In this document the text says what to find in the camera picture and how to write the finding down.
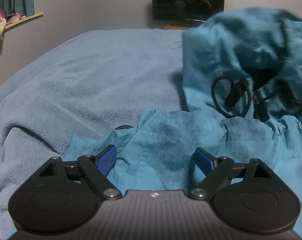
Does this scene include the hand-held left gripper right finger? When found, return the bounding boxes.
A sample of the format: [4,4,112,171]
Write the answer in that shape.
[190,147,273,200]

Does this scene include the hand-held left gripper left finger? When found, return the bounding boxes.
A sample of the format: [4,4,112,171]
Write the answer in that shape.
[37,144,122,200]

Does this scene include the teal zip jacket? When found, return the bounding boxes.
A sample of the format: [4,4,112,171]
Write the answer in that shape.
[66,7,302,230]

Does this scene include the blue bed blanket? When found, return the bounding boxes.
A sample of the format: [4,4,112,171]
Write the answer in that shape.
[0,28,302,235]

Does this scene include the wooden monitor stand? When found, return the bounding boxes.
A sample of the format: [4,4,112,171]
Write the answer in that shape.
[163,24,191,30]

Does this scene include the black flat screen monitor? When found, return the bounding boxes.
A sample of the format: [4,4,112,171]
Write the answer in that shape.
[151,0,226,22]

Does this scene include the pink plush item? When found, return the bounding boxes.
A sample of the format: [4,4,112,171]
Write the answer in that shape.
[7,12,26,23]

